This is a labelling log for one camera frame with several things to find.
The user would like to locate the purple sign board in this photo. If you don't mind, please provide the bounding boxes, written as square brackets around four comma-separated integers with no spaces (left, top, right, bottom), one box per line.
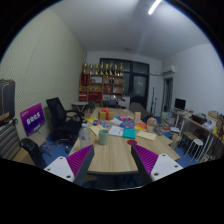
[19,102,46,137]

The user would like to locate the pink purple packet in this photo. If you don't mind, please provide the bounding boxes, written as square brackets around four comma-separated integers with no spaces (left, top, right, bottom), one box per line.
[118,115,134,122]

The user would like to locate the black framed glass door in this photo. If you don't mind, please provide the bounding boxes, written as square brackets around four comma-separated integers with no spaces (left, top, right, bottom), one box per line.
[99,58,150,109]

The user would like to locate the pale green ribbed cup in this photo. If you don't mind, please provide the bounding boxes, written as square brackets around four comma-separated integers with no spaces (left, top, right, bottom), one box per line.
[98,129,110,146]

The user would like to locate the orange red book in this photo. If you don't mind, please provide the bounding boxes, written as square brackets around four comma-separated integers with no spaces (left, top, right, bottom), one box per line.
[133,122,148,131]

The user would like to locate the brown wooden stool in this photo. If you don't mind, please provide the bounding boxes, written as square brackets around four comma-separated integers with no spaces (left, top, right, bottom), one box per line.
[179,130,198,148]

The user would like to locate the small upright yellow carton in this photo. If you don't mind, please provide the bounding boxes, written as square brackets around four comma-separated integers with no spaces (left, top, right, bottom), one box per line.
[133,111,142,123]

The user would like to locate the yellow gift box red ribbon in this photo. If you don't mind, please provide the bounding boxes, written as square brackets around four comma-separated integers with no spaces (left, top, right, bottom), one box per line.
[97,107,115,121]

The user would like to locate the red shelf unit with trophies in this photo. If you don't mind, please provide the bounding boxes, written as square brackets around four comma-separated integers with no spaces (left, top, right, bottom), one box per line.
[78,62,125,103]

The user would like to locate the black office chair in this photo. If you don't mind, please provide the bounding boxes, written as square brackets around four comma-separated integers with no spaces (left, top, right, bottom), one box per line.
[45,96,84,148]

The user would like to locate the teal book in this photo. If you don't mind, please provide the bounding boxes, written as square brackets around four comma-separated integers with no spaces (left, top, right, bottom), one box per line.
[121,128,137,140]

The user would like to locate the cluttered side desk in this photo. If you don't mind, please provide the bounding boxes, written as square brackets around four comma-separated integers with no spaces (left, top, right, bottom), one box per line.
[171,109,224,161]

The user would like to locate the black computer monitor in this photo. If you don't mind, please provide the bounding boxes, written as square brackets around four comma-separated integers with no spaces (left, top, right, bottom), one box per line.
[174,97,187,111]

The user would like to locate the pink flowers in white pot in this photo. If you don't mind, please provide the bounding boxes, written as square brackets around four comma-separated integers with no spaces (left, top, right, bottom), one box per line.
[146,116,158,133]

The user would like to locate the blue red round fan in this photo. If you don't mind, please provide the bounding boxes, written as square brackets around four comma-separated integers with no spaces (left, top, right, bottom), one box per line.
[93,119,111,128]

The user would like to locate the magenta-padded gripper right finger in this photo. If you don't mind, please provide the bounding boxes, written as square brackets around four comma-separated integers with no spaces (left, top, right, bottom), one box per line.
[130,144,184,186]

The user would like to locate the ceiling tube light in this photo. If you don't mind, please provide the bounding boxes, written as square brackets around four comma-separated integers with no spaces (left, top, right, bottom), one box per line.
[147,0,163,16]

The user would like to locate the black mesh chair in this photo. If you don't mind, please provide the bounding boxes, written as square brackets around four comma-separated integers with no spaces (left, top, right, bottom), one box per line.
[19,137,48,169]

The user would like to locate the white wall air conditioner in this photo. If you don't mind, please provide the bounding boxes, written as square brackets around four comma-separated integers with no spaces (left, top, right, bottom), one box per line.
[162,64,176,75]

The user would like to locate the small yellow envelope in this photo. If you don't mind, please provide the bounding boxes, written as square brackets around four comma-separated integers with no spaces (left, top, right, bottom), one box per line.
[89,124,104,137]

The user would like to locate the white round stool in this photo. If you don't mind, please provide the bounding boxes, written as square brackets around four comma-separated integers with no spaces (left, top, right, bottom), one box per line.
[185,138,204,158]

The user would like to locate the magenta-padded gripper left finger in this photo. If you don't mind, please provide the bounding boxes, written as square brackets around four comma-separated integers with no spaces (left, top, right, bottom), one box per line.
[43,144,95,187]

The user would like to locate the white printed paper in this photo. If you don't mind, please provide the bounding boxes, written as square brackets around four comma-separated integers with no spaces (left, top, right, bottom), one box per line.
[108,125,125,138]

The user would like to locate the large yellow envelope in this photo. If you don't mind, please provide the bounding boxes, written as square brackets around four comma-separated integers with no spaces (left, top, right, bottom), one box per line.
[136,130,157,141]

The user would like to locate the small round white table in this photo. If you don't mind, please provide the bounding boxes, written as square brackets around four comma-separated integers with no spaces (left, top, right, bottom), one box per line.
[71,101,90,114]

